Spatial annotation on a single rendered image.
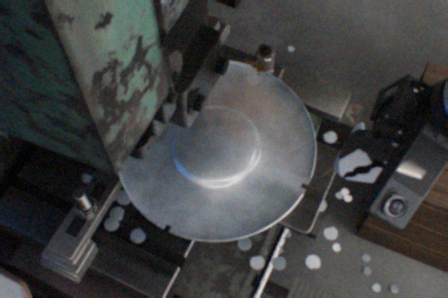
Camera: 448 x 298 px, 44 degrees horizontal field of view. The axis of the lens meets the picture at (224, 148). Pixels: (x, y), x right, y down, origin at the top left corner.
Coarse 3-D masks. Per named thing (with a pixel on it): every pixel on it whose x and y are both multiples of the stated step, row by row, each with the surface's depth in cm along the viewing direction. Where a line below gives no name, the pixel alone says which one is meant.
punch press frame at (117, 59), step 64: (0, 0) 31; (64, 0) 31; (128, 0) 38; (0, 64) 39; (64, 64) 34; (128, 64) 42; (0, 128) 52; (64, 128) 44; (128, 128) 47; (0, 192) 89
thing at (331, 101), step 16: (288, 80) 103; (304, 80) 103; (304, 96) 102; (320, 96) 102; (336, 96) 102; (320, 112) 101; (336, 112) 100; (352, 112) 103; (320, 128) 106; (336, 128) 104; (352, 128) 102; (336, 144) 109; (320, 224) 155
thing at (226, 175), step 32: (224, 96) 84; (256, 96) 84; (288, 96) 84; (192, 128) 81; (224, 128) 81; (256, 128) 82; (288, 128) 82; (128, 160) 80; (160, 160) 80; (192, 160) 79; (224, 160) 79; (256, 160) 80; (288, 160) 80; (128, 192) 78; (160, 192) 78; (192, 192) 78; (224, 192) 78; (256, 192) 78; (288, 192) 78; (160, 224) 76; (192, 224) 76; (224, 224) 76; (256, 224) 76
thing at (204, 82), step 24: (168, 0) 55; (192, 0) 61; (168, 24) 57; (192, 24) 64; (168, 48) 60; (192, 48) 65; (216, 48) 66; (192, 72) 64; (216, 72) 69; (192, 96) 65; (192, 120) 69
